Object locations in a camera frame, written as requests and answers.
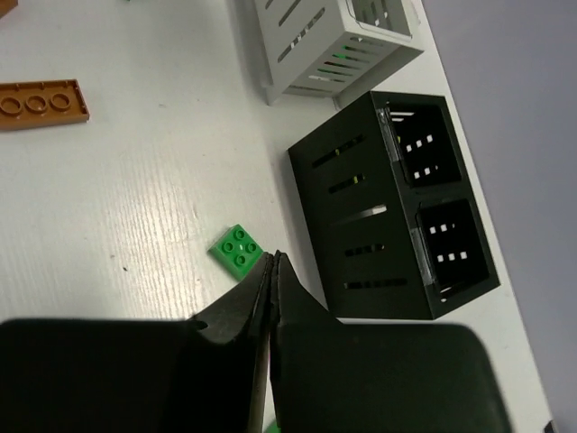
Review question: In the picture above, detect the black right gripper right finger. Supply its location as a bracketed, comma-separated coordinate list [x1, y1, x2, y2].
[270, 253, 512, 432]

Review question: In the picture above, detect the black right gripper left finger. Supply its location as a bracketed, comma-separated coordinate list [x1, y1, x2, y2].
[1, 254, 273, 432]

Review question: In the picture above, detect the green lego pair with yellow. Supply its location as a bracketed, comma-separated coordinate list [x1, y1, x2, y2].
[264, 420, 280, 433]

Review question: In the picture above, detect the green square lego brick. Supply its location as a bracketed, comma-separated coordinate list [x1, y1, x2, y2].
[208, 225, 263, 281]

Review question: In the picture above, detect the black two-compartment container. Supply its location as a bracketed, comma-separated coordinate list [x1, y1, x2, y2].
[288, 91, 499, 319]

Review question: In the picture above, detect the brown lego brick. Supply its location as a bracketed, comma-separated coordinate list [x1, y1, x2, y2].
[1, 79, 90, 131]

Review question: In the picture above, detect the white two-compartment container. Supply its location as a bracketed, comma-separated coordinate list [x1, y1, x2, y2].
[245, 0, 426, 107]

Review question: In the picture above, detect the orange lego brick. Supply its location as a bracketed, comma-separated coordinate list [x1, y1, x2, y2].
[0, 0, 18, 18]

